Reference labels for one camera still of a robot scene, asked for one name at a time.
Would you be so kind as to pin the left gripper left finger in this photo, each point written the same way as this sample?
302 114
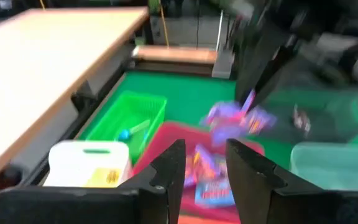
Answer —
73 208

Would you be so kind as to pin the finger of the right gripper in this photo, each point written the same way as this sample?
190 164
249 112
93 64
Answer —
275 68
253 62

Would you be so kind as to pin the light wooden desk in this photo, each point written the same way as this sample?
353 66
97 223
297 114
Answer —
42 62

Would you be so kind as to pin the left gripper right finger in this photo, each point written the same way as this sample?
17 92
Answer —
291 208

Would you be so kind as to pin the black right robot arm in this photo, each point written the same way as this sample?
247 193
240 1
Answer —
337 12

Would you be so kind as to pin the blue lollipop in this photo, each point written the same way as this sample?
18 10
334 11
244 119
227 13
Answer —
124 134

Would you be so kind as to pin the white plastic bin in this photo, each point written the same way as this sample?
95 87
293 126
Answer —
73 161

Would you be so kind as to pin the small brown chocolate bar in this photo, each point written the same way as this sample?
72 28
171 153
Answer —
301 121

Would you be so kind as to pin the green table mat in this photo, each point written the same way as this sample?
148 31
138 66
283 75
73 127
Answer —
191 93

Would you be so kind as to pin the orange plastic basket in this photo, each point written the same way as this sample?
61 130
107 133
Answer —
204 220

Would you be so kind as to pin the dark translucent plastic bin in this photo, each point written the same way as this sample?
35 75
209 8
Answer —
337 118

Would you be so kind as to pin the teal plastic bin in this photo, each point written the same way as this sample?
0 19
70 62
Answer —
337 168

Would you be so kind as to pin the blue red candy packet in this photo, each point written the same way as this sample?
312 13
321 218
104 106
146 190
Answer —
213 194

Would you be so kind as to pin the yellow candy packet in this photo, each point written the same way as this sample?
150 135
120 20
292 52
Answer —
104 177

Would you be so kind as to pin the red plastic bin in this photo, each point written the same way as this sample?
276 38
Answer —
172 130

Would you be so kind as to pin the green plastic basket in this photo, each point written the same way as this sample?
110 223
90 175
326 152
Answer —
141 105

